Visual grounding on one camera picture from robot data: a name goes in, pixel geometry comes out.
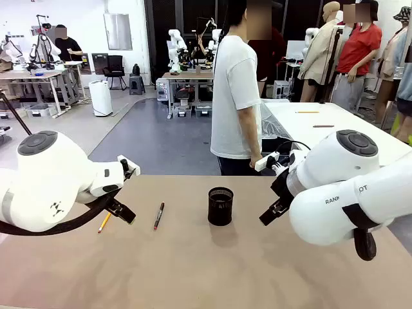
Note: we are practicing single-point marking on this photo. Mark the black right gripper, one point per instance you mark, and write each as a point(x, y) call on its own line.
point(281, 190)

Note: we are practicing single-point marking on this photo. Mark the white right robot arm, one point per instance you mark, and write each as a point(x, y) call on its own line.
point(341, 167)

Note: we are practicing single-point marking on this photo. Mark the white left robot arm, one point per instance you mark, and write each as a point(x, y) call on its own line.
point(48, 180)

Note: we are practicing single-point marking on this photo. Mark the person's right forearm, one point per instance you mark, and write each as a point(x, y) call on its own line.
point(256, 135)

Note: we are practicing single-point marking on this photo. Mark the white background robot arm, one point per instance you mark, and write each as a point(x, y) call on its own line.
point(175, 48)
point(215, 38)

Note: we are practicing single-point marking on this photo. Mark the black mesh pen holder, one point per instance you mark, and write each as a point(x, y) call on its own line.
point(220, 209)

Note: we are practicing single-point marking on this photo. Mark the person's right hand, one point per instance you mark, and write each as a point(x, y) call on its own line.
point(256, 161)

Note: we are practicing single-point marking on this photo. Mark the black marker with red caps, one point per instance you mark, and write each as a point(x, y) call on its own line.
point(159, 216)

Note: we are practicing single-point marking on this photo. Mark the translucent plastic sheet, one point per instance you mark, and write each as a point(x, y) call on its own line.
point(273, 125)

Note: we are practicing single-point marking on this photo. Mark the white table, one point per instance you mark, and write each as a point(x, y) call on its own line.
point(338, 119)

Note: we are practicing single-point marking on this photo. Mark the white air purifier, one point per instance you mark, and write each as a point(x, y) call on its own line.
point(100, 96)

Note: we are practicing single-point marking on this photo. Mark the person in white T-shirt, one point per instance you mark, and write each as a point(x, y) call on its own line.
point(235, 96)

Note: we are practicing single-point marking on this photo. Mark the white computer tower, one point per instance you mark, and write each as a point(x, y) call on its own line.
point(280, 89)

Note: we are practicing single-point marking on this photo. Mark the grey plastic stool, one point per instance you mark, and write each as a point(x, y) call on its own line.
point(137, 84)

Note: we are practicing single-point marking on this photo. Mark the black bag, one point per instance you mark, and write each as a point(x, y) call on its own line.
point(136, 69)

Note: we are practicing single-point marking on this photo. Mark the black office chair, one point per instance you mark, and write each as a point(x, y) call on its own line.
point(114, 67)

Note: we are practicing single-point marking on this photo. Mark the black tripod leg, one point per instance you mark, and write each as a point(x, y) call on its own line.
point(16, 114)

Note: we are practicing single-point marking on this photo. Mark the wooden background workbench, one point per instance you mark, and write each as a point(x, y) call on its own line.
point(188, 76)

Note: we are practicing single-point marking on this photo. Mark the mannequin in dark red sweater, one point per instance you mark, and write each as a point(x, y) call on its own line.
point(273, 54)

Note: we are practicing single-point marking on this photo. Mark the mannequin in beige jacket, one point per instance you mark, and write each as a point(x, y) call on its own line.
point(317, 54)

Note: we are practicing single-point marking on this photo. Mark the light wooden desk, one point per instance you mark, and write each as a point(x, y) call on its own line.
point(29, 74)

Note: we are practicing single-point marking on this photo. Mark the person in black shirt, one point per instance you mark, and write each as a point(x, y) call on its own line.
point(69, 46)

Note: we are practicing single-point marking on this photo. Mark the black and white robot stand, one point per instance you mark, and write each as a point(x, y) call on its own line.
point(43, 45)

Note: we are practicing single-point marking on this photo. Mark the person in red shirt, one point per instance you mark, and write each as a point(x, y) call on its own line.
point(360, 48)

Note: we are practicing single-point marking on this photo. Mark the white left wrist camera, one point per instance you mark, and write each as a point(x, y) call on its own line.
point(136, 168)

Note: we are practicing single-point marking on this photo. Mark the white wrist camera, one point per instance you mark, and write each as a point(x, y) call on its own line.
point(265, 161)
point(136, 168)

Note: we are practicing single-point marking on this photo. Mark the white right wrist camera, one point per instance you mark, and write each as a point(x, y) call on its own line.
point(265, 161)

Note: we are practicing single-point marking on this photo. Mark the grey wall panel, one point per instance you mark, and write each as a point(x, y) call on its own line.
point(117, 31)

